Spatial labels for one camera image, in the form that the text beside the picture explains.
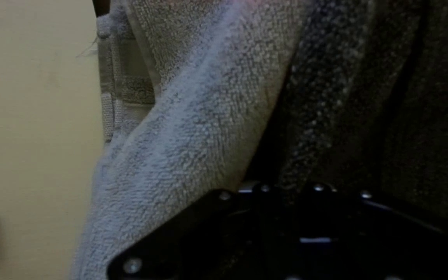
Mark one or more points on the dark grey towel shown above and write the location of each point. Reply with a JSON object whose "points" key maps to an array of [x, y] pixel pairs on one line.
{"points": [[346, 92]]}

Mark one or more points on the grey tufted sofa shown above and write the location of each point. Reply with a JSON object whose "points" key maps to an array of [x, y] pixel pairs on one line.
{"points": [[126, 87]]}

